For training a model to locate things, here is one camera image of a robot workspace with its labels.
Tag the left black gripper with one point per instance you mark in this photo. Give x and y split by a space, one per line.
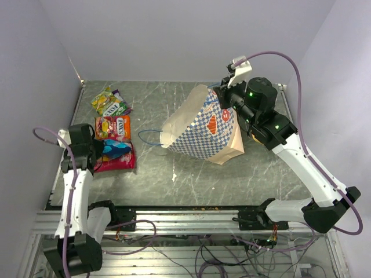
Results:
99 145

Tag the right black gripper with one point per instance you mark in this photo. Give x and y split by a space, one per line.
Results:
222 91

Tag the blue snack bag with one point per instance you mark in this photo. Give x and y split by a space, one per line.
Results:
115 149

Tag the orange candy bag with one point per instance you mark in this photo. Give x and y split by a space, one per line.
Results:
112 127

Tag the pink chips bag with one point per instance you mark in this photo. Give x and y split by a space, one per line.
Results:
125 162

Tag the checkered paper bag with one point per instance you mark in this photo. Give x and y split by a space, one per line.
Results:
201 129

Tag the yellow green candy bag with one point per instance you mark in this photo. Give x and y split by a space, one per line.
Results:
105 104

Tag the purple snack packet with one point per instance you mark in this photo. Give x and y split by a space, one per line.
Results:
117 95

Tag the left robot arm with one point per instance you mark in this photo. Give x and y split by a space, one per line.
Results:
75 248

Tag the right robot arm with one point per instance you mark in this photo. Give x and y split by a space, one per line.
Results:
254 101

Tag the small whiteboard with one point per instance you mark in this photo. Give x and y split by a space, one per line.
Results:
255 139

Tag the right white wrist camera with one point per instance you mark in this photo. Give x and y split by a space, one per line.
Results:
240 69

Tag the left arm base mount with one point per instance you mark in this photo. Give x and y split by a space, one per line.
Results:
126 215

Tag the aluminium frame rail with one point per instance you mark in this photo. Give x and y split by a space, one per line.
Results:
173 223

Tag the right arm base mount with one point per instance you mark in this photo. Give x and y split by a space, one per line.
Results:
251 219

